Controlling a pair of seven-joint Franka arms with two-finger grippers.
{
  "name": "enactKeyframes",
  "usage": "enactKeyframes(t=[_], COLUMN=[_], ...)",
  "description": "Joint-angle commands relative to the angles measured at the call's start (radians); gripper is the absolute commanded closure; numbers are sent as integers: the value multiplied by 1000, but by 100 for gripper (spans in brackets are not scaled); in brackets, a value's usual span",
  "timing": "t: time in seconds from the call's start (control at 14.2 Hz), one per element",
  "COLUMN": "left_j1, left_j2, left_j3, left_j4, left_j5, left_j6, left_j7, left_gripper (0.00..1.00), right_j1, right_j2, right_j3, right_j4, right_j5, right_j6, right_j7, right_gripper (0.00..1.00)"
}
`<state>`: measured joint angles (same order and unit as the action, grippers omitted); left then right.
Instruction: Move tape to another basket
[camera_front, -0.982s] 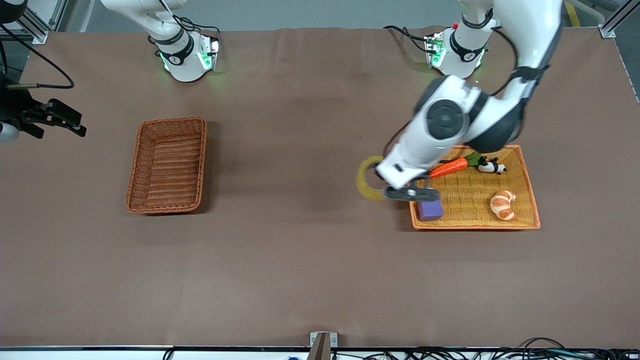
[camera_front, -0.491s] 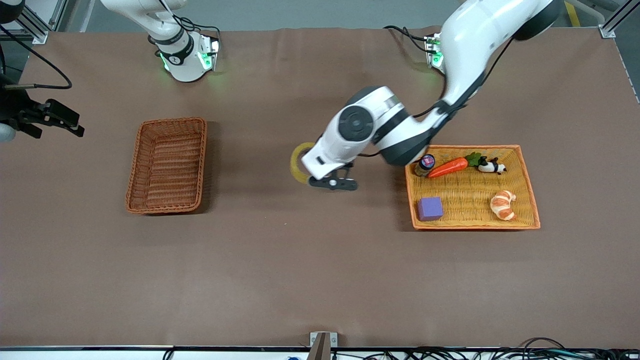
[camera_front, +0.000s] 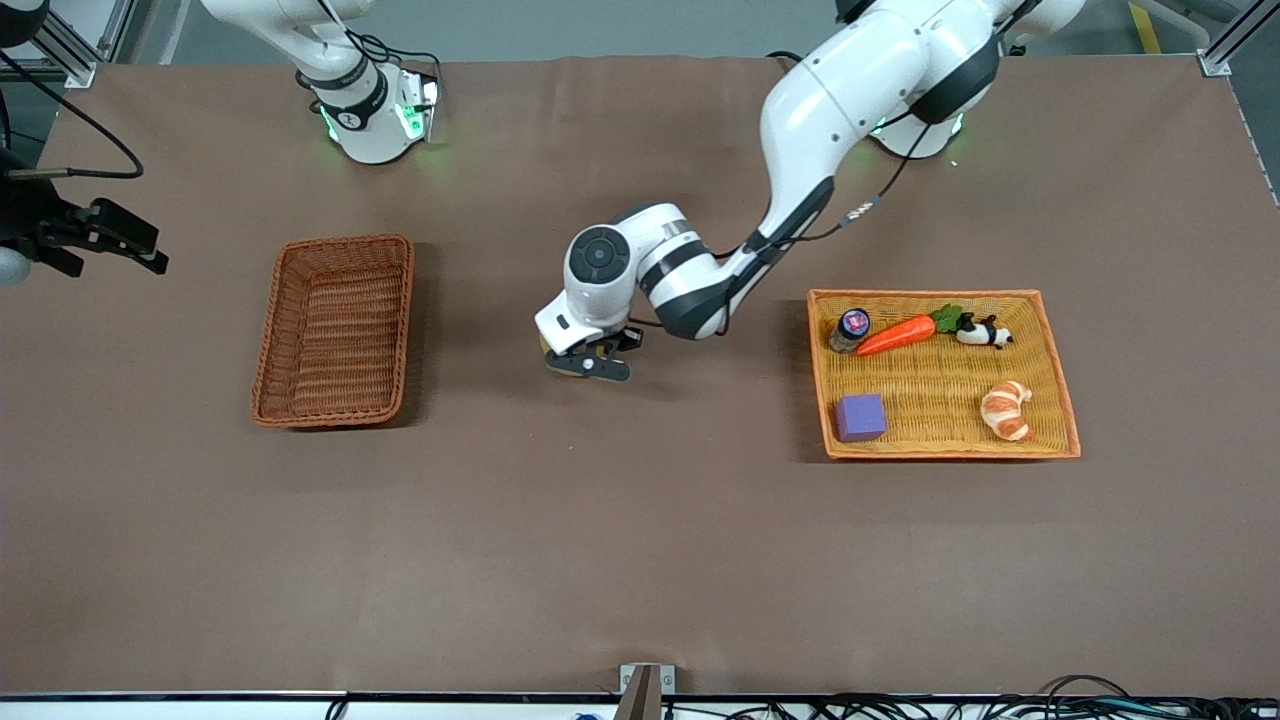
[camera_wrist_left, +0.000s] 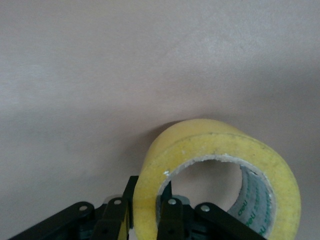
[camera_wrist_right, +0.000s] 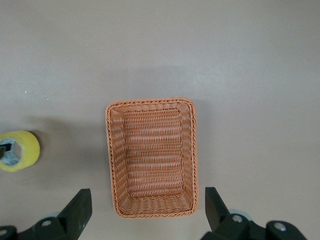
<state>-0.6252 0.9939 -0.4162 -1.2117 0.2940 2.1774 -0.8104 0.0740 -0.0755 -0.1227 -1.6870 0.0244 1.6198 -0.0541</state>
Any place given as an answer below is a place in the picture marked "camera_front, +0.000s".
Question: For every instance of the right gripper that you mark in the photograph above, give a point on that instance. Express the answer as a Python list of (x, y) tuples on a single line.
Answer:
[(30, 217)]

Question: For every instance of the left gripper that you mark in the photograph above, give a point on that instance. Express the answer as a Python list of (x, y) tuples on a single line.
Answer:
[(622, 342)]

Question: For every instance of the yellowish clear tape roll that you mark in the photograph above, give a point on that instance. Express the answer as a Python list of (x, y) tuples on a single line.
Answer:
[(553, 360)]

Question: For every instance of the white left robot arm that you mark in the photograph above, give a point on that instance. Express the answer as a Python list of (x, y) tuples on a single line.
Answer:
[(830, 100)]

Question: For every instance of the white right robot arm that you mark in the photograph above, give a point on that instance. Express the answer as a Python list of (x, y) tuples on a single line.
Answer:
[(365, 110)]

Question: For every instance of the brown wicker basket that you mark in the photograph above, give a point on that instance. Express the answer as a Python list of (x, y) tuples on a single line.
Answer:
[(300, 400)]

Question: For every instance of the orange wicker basket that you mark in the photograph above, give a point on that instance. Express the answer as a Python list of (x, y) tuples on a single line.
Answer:
[(950, 440)]

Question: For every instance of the brown table cover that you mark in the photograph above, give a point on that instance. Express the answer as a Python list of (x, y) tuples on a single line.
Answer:
[(640, 520)]

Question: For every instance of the small dark-capped bottle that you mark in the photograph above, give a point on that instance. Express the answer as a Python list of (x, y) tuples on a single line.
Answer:
[(853, 325)]

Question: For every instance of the purple cube block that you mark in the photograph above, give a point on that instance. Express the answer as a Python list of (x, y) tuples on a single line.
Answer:
[(860, 418)]

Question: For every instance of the orange toy carrot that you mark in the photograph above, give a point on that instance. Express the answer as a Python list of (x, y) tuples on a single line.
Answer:
[(895, 335)]

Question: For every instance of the black white panda figure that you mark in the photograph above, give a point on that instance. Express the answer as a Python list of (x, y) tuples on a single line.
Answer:
[(985, 333)]

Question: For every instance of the toy croissant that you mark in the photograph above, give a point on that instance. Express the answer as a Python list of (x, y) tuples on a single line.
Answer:
[(1005, 410)]

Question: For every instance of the aluminium frame profile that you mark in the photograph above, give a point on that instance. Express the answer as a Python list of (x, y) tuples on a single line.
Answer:
[(75, 62), (1215, 62)]

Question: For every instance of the metal bracket with post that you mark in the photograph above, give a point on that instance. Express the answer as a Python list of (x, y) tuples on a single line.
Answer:
[(645, 690)]

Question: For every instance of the white table edge rail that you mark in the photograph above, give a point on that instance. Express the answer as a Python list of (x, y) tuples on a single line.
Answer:
[(200, 708)]

